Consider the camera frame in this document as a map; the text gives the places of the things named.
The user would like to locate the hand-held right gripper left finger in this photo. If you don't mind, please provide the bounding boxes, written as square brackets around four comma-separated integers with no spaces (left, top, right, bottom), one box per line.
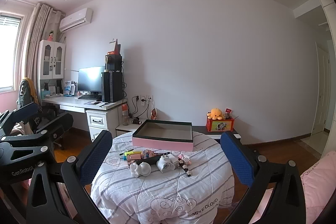
[26,130,113,224]

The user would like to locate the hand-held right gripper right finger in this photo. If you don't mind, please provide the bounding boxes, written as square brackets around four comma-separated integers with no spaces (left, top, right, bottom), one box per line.
[220,131,307,224]

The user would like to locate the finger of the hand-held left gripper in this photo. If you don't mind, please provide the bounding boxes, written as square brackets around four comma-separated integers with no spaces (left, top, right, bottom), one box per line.
[0,112,74,151]
[0,102,40,136]

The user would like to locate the jar with rose gold lid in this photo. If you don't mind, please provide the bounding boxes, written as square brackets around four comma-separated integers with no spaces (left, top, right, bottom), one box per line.
[125,155,142,165]

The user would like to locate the white figurine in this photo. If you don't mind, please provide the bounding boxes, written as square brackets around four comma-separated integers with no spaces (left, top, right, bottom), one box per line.
[130,161,152,178]

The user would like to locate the black remote control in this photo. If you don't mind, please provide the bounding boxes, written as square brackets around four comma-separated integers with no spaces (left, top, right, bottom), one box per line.
[179,161,193,178]

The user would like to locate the pink white block figure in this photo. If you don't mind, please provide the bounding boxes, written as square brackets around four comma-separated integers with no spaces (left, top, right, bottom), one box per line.
[177,154,191,165]

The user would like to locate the green-edged cardboard tray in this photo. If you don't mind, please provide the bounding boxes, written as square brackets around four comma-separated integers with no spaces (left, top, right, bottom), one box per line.
[132,119,195,151]

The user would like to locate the white charger plug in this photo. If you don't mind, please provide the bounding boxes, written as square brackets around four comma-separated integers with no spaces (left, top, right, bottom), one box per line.
[157,153,176,173]

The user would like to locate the black office chair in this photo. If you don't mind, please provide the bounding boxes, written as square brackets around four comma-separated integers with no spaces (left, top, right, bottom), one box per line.
[16,77,66,151]

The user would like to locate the yellow grey jacket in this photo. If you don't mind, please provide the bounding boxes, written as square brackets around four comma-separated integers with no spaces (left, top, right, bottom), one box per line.
[16,77,41,111]

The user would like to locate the white desk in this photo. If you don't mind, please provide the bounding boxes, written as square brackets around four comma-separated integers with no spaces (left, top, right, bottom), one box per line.
[41,94,128,143]

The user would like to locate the low black top cabinet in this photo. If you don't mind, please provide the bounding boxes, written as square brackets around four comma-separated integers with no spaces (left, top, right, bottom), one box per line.
[193,126,241,141]

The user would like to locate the blue white carton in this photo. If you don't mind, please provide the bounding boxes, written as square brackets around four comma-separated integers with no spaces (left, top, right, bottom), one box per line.
[64,80,76,96]

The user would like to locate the red toy box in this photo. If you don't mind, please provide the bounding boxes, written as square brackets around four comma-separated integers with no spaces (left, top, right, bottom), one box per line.
[205,116,235,132]

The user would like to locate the magazine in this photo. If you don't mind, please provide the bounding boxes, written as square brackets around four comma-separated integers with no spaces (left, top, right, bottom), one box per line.
[84,100,111,109]

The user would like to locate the small white cabinet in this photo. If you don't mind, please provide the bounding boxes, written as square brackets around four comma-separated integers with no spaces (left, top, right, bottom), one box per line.
[115,119,143,138]

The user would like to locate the orange octopus plush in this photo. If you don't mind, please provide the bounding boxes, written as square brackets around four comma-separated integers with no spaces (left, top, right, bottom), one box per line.
[207,108,224,120]

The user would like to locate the bottle with orange cap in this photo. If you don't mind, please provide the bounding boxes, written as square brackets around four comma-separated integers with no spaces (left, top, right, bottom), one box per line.
[121,103,130,126]

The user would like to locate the computer monitor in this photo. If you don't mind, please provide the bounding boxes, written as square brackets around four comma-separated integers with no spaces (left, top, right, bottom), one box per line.
[78,66,106,95]

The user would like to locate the white hutch cabinet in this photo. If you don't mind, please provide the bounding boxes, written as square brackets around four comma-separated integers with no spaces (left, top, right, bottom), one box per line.
[37,39,66,94]

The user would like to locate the window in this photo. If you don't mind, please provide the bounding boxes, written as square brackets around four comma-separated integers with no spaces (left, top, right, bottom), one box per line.
[0,11,27,93]

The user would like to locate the black computer tower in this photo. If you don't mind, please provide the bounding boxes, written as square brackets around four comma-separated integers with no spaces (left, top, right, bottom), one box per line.
[101,71,124,103]

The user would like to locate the beige curtain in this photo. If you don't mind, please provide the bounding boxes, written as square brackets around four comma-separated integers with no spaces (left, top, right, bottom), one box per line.
[20,3,66,98]

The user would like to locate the black speaker box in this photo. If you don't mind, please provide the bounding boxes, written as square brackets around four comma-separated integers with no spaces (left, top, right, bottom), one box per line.
[104,54,123,73]

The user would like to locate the pink bedding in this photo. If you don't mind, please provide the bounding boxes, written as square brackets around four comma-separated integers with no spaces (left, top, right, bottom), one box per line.
[231,151,336,224]

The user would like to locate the red gift box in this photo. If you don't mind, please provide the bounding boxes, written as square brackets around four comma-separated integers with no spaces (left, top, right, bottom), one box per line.
[107,39,122,56]

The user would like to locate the white air conditioner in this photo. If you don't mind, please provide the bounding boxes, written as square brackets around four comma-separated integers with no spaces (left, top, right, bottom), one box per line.
[59,7,93,32]

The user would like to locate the white door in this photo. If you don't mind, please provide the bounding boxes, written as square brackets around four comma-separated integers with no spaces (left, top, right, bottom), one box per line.
[311,42,331,135]

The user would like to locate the black power cable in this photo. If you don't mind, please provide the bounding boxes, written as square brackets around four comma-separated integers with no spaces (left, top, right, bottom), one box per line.
[125,97,139,119]

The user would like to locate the white wall sockets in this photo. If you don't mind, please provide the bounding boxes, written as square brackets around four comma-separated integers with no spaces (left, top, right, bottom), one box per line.
[133,94,153,103]

